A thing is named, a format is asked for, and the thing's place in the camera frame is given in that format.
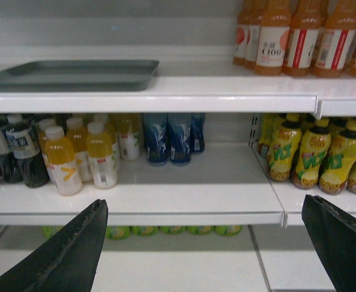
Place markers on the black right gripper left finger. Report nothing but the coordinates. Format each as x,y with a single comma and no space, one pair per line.
67,261

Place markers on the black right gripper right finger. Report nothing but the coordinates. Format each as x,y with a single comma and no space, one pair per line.
332,232

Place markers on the silver metal tray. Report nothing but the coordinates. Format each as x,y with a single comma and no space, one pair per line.
79,76

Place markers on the yellow lemon tea bottle right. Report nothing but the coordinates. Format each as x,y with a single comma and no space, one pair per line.
342,156

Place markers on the yellow lemon tea bottle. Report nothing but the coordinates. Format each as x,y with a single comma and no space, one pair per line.
313,149
342,156
285,144

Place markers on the yellow lemon tea bottle middle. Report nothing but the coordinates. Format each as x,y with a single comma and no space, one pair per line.
313,149

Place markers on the yellow juice bottle front left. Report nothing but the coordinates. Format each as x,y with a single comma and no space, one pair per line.
62,162

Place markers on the yellow juice bottle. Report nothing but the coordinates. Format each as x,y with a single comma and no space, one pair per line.
62,162
100,155

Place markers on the yellow lemon tea bottle left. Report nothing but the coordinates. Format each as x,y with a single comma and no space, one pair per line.
285,144

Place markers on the yellow juice bottle front right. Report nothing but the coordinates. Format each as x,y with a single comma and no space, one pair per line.
100,155

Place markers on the dark tea bottle front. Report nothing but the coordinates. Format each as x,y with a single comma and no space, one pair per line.
23,141

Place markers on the blue drink bottle right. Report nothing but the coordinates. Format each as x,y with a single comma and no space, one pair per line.
179,132

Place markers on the orange juice bottle front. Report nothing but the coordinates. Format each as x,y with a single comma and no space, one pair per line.
275,26

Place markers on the white upper shelf board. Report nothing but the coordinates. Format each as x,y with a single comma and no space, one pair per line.
200,86

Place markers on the orange juice bottle right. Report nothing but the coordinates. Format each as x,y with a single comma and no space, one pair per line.
339,32

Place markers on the orange juice bottle red stripes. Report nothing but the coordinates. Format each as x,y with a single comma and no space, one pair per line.
304,29

